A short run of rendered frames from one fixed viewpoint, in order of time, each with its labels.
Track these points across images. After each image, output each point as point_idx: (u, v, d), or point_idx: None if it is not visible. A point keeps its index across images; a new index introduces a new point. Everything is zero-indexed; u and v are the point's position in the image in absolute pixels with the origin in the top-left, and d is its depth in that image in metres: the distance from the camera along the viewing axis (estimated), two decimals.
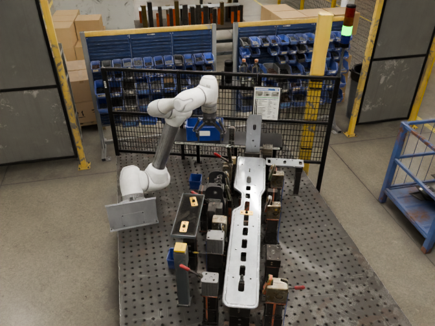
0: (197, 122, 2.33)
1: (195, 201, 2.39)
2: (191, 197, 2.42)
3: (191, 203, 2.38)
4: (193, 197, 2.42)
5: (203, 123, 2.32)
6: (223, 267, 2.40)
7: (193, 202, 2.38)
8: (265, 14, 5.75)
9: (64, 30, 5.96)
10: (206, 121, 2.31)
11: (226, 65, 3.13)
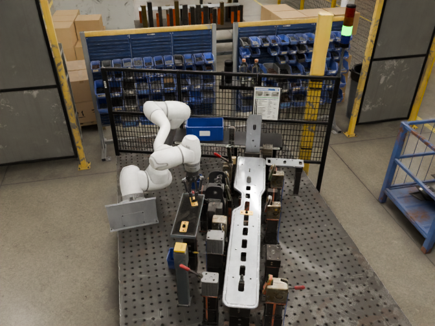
0: (184, 184, 2.29)
1: (195, 201, 2.39)
2: (191, 197, 2.42)
3: (191, 203, 2.38)
4: (193, 197, 2.42)
5: (189, 182, 2.29)
6: (223, 267, 2.40)
7: (193, 202, 2.38)
8: (265, 14, 5.75)
9: (64, 30, 5.96)
10: (191, 179, 2.28)
11: (226, 65, 3.13)
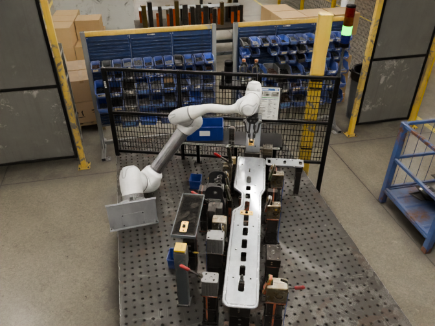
0: (245, 123, 2.71)
1: (252, 142, 2.79)
2: (250, 139, 2.83)
3: (248, 143, 2.78)
4: (251, 140, 2.83)
5: (249, 123, 2.70)
6: (223, 267, 2.40)
7: (250, 143, 2.79)
8: (265, 14, 5.75)
9: (64, 30, 5.96)
10: (250, 121, 2.68)
11: (226, 65, 3.13)
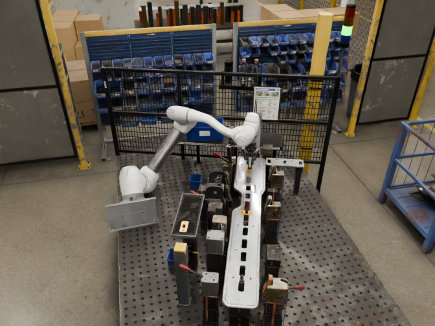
0: (243, 152, 2.84)
1: (250, 169, 2.92)
2: (248, 165, 2.96)
3: (247, 169, 2.92)
4: (250, 165, 2.96)
5: (247, 152, 2.83)
6: (223, 267, 2.40)
7: (248, 169, 2.92)
8: (265, 14, 5.75)
9: (64, 30, 5.96)
10: (248, 149, 2.81)
11: (226, 65, 3.13)
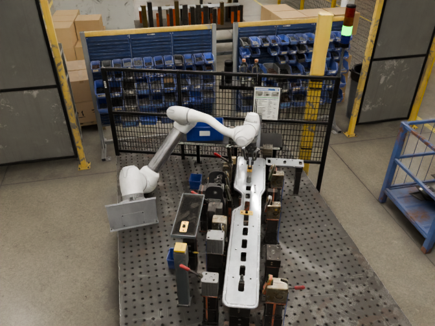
0: (243, 152, 2.83)
1: (250, 169, 2.91)
2: (248, 165, 2.95)
3: (247, 169, 2.91)
4: (250, 165, 2.95)
5: (247, 152, 2.82)
6: (223, 267, 2.40)
7: (248, 169, 2.91)
8: (265, 14, 5.75)
9: (64, 30, 5.96)
10: (248, 149, 2.80)
11: (226, 65, 3.13)
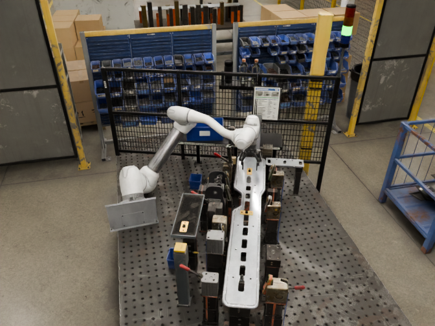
0: (241, 152, 2.84)
1: (250, 171, 2.92)
2: (248, 168, 2.97)
3: (247, 172, 2.92)
4: (250, 168, 2.96)
5: (246, 153, 2.83)
6: (223, 267, 2.40)
7: (248, 172, 2.92)
8: (265, 14, 5.75)
9: (64, 30, 5.96)
10: (248, 151, 2.81)
11: (226, 65, 3.13)
